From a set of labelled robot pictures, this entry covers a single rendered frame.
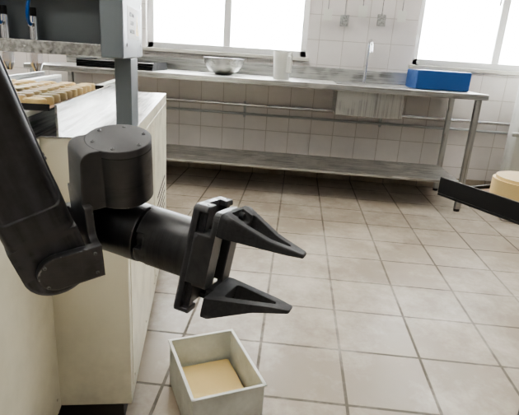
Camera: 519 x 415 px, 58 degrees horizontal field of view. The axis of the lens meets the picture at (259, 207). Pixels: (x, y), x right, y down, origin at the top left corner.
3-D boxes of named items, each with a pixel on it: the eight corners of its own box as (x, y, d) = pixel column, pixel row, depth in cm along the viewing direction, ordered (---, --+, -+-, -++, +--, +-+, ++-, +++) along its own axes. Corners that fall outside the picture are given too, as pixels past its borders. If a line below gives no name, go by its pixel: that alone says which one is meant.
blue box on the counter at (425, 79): (415, 88, 351) (418, 69, 347) (404, 86, 380) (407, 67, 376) (469, 92, 351) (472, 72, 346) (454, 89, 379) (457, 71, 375)
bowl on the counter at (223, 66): (198, 73, 364) (199, 56, 360) (207, 72, 395) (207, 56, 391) (240, 76, 362) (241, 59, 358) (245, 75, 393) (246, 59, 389)
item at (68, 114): (133, 91, 229) (133, 76, 226) (135, 91, 229) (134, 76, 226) (56, 137, 108) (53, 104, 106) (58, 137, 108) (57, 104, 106)
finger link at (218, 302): (293, 319, 47) (208, 288, 49) (310, 250, 45) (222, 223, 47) (275, 347, 40) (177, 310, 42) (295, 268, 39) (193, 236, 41)
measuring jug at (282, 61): (282, 80, 351) (284, 51, 344) (268, 77, 365) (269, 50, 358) (296, 80, 359) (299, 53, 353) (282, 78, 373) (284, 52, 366)
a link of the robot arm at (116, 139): (18, 241, 46) (41, 296, 41) (-8, 134, 40) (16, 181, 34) (135, 210, 52) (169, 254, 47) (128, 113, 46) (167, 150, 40)
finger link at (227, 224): (299, 294, 46) (212, 265, 48) (317, 225, 45) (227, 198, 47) (282, 319, 40) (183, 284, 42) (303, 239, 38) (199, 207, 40)
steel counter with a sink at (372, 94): (33, 177, 378) (18, 13, 340) (72, 159, 444) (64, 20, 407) (465, 213, 358) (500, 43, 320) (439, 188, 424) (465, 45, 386)
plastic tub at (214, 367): (167, 380, 156) (167, 339, 151) (230, 368, 165) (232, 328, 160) (190, 449, 130) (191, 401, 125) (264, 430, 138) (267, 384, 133)
